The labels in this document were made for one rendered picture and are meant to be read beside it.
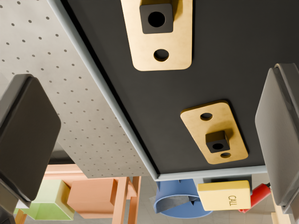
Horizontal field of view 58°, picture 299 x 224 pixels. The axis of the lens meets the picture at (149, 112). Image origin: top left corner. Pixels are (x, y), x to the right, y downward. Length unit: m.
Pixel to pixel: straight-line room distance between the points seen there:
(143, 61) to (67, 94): 0.75
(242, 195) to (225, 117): 0.15
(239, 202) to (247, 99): 0.19
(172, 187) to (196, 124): 1.73
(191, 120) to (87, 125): 0.82
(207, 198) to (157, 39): 0.24
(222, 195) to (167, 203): 1.81
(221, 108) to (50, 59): 0.68
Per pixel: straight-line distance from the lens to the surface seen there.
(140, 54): 0.17
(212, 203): 0.37
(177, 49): 0.17
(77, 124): 1.04
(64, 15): 0.17
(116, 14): 0.17
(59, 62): 0.83
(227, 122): 0.23
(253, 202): 0.46
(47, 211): 2.95
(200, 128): 0.23
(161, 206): 2.14
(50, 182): 2.58
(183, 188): 1.92
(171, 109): 0.21
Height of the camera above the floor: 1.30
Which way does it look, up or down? 41 degrees down
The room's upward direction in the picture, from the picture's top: 175 degrees counter-clockwise
